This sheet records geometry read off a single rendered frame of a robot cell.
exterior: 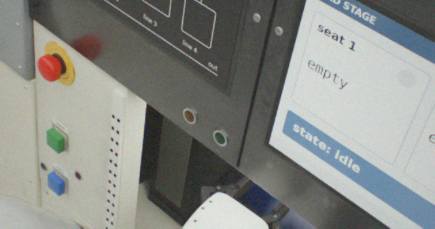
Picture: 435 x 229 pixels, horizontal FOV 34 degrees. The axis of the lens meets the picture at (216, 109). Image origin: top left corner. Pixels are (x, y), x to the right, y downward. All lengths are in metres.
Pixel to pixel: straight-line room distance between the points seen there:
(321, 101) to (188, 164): 0.66
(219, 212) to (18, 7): 0.41
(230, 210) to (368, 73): 0.44
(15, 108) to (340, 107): 0.66
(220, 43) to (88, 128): 0.36
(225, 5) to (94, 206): 0.53
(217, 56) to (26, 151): 0.56
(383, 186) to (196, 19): 0.27
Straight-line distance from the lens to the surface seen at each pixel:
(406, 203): 0.70
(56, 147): 1.13
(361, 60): 0.65
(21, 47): 1.08
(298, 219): 1.28
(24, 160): 1.27
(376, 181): 0.71
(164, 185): 1.42
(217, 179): 1.20
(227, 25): 0.74
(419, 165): 0.67
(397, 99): 0.65
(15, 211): 0.62
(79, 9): 0.93
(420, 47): 0.61
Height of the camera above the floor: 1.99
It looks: 41 degrees down
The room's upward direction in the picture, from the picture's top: 10 degrees clockwise
